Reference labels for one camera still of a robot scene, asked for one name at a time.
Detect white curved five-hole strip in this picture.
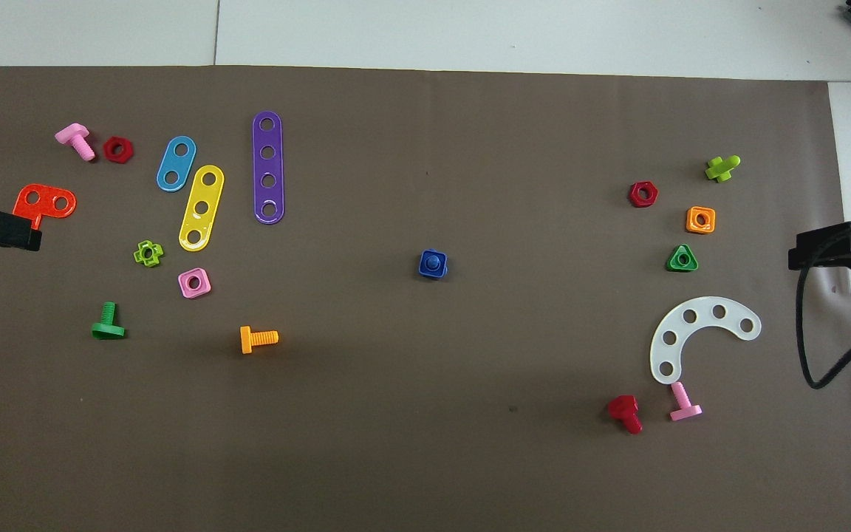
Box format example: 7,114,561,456
649,296,762,386

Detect blue two-hole strip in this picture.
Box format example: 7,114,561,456
156,136,197,193

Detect blue square nut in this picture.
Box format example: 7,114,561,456
418,249,448,280

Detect yellow three-hole strip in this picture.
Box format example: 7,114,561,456
178,165,225,253

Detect brown table mat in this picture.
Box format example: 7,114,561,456
0,65,851,532

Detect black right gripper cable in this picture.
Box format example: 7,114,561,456
797,220,851,390

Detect orange heart-shaped plate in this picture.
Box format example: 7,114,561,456
13,183,78,230

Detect purple four-hole strip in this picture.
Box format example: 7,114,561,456
252,111,286,225

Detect orange plastic bolt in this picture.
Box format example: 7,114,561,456
239,326,279,355

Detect red plastic bolt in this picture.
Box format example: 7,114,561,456
607,395,644,435

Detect pink plastic bolt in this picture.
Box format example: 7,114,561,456
55,123,97,163
669,381,703,423

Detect pink square nut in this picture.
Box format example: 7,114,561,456
178,267,213,299

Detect lime green plastic bolt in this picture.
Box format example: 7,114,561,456
705,155,742,183

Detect green triangle nut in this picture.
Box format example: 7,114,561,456
666,244,700,273

